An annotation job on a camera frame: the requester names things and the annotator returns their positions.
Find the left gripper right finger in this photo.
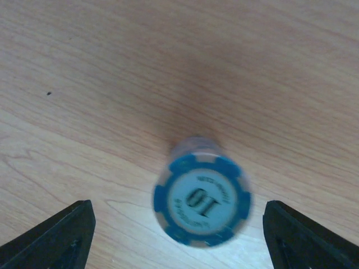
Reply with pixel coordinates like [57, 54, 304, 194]
[263, 200, 358, 268]

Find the purple chip stack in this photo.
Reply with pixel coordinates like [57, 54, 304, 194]
[153, 136, 252, 248]

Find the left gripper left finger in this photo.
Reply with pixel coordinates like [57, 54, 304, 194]
[1, 200, 96, 268]

